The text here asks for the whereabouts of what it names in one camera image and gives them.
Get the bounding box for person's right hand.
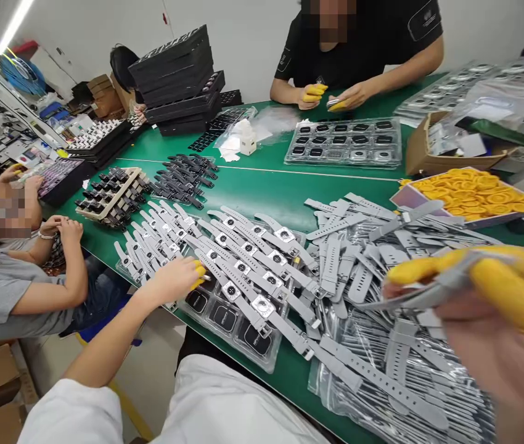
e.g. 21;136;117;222
381;245;524;444

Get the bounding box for person's left hand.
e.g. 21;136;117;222
144;257;209;310

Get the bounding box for person's right index finger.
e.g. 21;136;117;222
387;245;524;286

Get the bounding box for person's right thumb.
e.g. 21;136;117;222
470;258;524;341

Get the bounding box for person's left fingers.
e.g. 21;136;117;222
183;258;209;292

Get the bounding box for person's right middle finger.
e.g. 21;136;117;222
381;281;448;316

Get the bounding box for single grey watch strap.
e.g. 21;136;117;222
359;249;496;311

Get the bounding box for clear tray of black watch faces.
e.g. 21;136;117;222
176;276;287;374

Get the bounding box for heap of loose grey bands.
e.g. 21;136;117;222
302;192;503;432

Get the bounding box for box of yellow finger cots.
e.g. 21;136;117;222
390;168;524;231

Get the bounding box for green table mat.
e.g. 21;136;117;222
39;72;524;444

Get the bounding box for open cardboard box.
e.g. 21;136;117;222
404;110;524;178

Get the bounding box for beige rack of black watches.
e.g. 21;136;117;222
75;166;153;231

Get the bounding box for flat black grid tray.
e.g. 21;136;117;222
187;105;257;152

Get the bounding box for person's body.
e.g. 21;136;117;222
171;353;333;444

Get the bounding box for white plastic bottle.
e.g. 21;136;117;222
234;118;259;156

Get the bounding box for clear tray of watch bodies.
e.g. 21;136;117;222
284;116;405;168

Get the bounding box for black tray of small parts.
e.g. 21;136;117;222
38;156;97;208

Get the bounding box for black trays of white parts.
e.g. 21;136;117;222
64;118;133;170

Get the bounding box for stack of clear blister trays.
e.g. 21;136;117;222
392;56;524;130

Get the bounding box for stack of black foam trays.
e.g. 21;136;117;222
126;24;227;138

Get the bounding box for stack of cardboard boxes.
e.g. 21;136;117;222
71;73;129;120

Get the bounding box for workbench with equipment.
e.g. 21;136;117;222
0;39;71;167

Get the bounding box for pile of grey strapped watches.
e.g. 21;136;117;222
113;199;321;363

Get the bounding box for pile of black watch straps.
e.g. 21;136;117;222
150;154;220;208

